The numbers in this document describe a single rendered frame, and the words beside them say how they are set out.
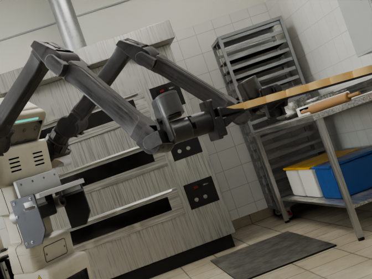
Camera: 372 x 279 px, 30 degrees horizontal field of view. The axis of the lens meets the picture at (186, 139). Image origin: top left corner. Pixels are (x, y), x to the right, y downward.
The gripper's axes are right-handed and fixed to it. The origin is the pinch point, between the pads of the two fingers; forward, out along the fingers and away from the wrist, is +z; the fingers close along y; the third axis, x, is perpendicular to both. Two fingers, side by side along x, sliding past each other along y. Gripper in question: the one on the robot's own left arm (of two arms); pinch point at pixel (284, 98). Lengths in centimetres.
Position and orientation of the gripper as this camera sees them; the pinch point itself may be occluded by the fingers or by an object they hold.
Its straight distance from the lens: 213.7
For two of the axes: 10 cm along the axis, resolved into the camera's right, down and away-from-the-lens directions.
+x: -9.0, 2.9, -3.2
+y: 3.0, 9.5, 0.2
